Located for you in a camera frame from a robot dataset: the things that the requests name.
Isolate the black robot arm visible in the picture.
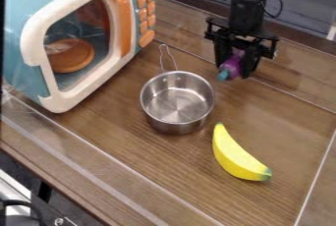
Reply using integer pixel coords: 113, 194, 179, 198
205, 0, 281, 81

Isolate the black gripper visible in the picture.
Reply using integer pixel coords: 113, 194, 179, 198
205, 0, 279, 79

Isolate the orange microwave turntable plate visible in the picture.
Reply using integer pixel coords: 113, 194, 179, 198
44, 38, 95, 74

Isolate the black cable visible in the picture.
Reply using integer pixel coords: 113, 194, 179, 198
0, 199, 47, 226

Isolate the small silver pot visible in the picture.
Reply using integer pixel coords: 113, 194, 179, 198
139, 44, 215, 135

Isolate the yellow toy banana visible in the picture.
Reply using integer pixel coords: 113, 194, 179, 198
212, 123, 273, 181

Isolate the purple toy eggplant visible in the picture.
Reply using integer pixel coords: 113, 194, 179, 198
217, 51, 244, 82

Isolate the blue white toy microwave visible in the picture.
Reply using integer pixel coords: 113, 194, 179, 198
3, 0, 156, 113

